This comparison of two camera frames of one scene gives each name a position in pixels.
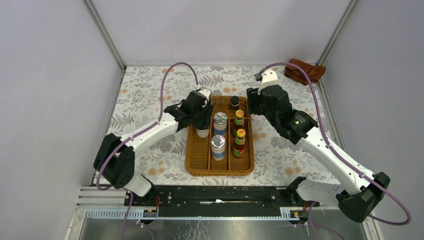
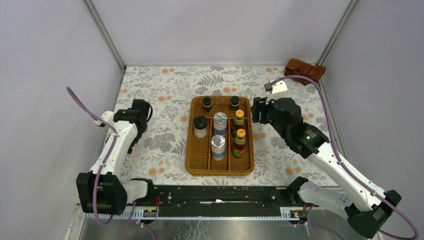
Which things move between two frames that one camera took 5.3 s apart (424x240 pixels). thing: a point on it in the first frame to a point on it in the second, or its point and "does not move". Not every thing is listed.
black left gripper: [203, 123] to [135, 140]
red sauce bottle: [239, 122] does not move
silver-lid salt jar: [218, 145] does not move
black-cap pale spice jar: [202, 133] does not move
